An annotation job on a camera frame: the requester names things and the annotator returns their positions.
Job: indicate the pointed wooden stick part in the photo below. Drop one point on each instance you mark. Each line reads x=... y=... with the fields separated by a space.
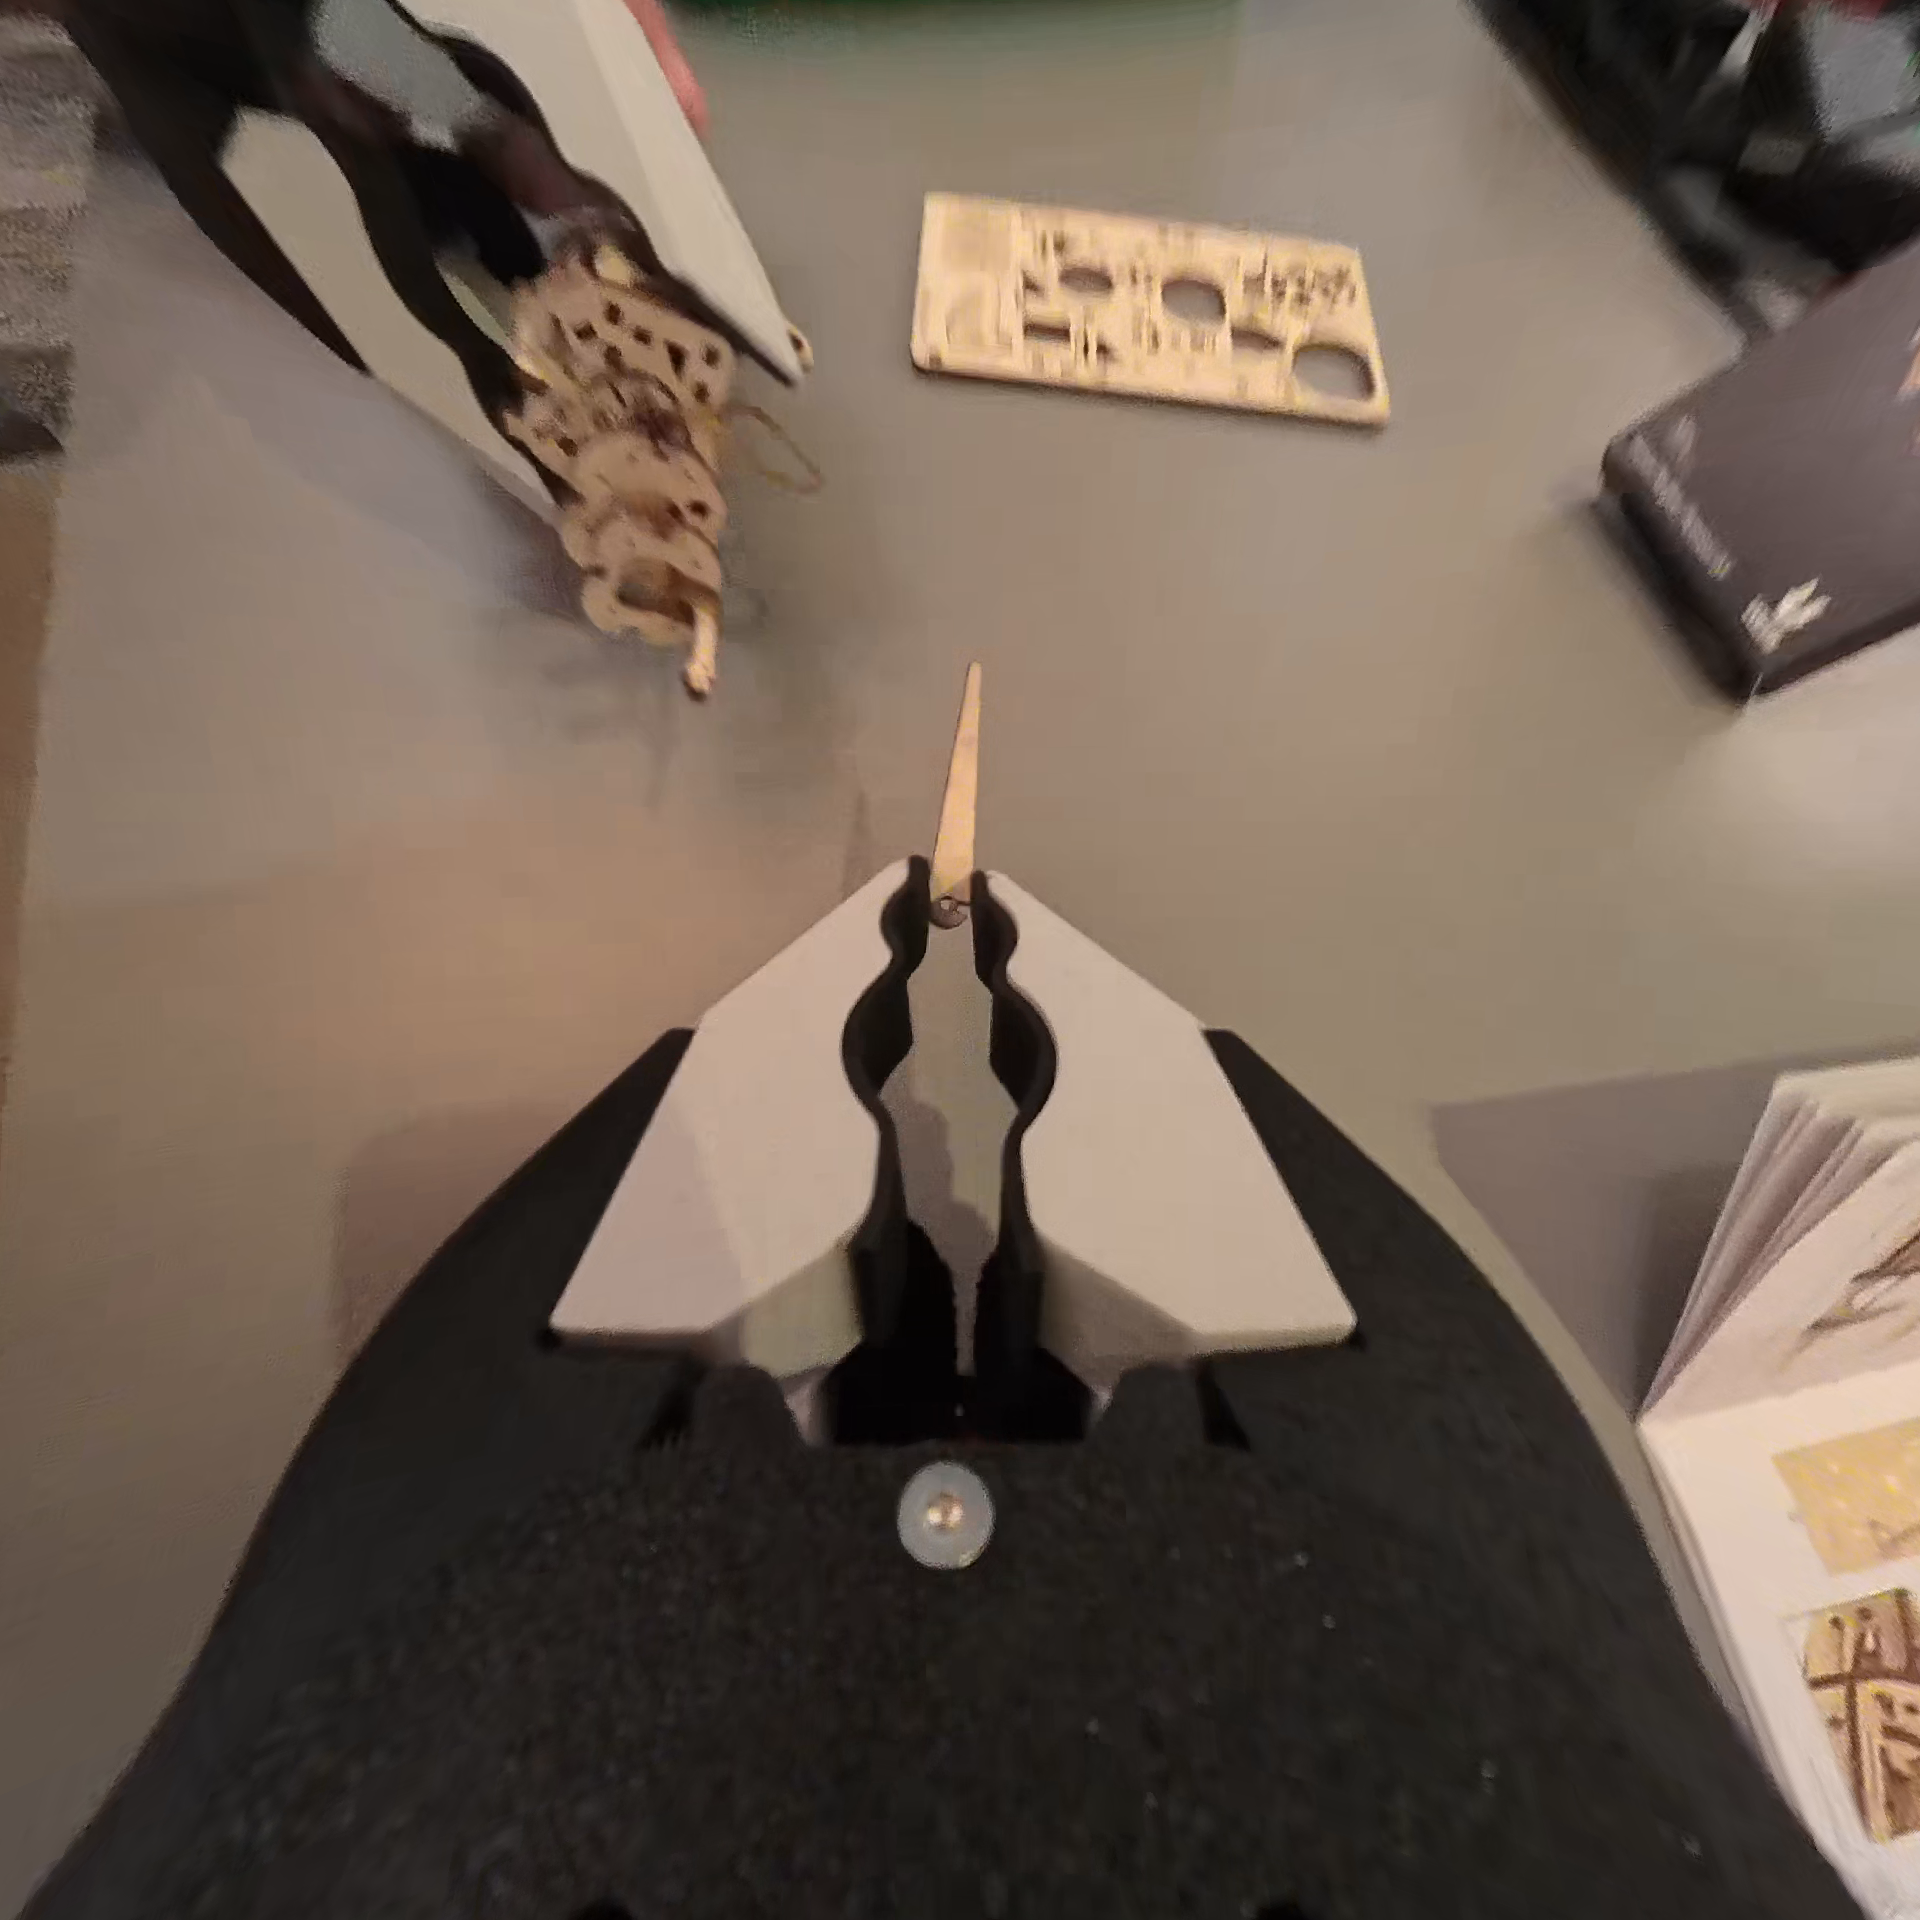
x=963 y=798

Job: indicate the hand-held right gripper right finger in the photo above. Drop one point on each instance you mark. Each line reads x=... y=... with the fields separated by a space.
x=1183 y=1200

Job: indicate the black model kit box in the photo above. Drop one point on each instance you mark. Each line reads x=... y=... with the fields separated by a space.
x=1800 y=453

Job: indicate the laser-cut wooden parts sheet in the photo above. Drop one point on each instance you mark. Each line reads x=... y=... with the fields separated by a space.
x=976 y=299

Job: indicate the instruction booklet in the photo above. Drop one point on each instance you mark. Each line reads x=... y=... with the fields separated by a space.
x=1741 y=1496

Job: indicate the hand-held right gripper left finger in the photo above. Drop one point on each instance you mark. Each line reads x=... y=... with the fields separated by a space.
x=705 y=1183

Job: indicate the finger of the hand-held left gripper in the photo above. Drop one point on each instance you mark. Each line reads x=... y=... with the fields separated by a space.
x=323 y=256
x=660 y=164

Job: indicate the wooden biplane model assembly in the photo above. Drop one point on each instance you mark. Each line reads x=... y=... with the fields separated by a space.
x=628 y=419

